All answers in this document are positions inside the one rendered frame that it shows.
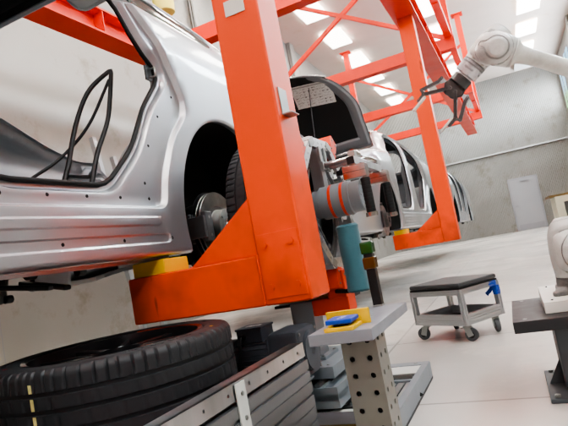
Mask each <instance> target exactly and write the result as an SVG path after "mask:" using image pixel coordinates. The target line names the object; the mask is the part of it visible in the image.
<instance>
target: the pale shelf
mask: <svg viewBox="0 0 568 426"><path fill-rule="evenodd" d="M406 312H407V303H406V302H402V303H390V304H385V305H383V306H379V307H373V306H371V307H369V313H370V318H371V322H370V323H363V324H361V325H360V326H359V327H357V328H356V329H355V330H345V331H338V332H331V333H324V329H326V328H327V327H328V325H326V326H324V327H323V328H321V329H319V330H317V331H316V332H314V333H312V334H311V335H309V336H308V339H309V346H310V347H321V346H329V345H336V344H344V343H353V342H361V341H372V340H374V339H375V338H376V337H377V336H379V335H380V334H381V333H382V332H383V331H384V330H386V329H387V328H388V327H389V326H390V325H392V324H393V323H394V322H395V321H396V320H398V319H399V318H400V317H401V316H402V315H404V314H405V313H406Z"/></svg>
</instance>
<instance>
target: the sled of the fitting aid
mask: <svg viewBox="0 0 568 426"><path fill-rule="evenodd" d="M311 381H312V386H313V390H314V391H313V392H312V394H314V399H315V403H316V405H315V406H316V408H317V410H320V409H336V408H342V407H343V406H344V404H345V403H346V402H347V401H348V400H349V399H350V398H351V395H350V390H349V386H348V381H347V373H346V369H344V370H343V371H342V372H341V373H340V374H338V375H337V376H336V377H335V378H334V379H324V380H311Z"/></svg>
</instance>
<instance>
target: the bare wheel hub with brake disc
mask: <svg viewBox="0 0 568 426"><path fill-rule="evenodd" d="M201 211H210V212H211V216H212V221H213V227H214V232H215V236H216V237H217V236H218V235H219V234H220V232H221V231H222V230H223V228H224V227H225V220H226V218H227V205H226V199H225V198H224V197H223V196H222V195H220V194H218V193H215V192H212V193H208V194H204V195H202V196H201V197H200V198H199V201H198V203H197V205H196V208H195V213H194V217H196V216H200V212H201ZM199 243H200V245H201V247H202V249H203V250H204V251H206V250H207V249H208V248H209V247H210V245H211V244H212V243H213V241H210V242H206V241H205V240H204V238H199Z"/></svg>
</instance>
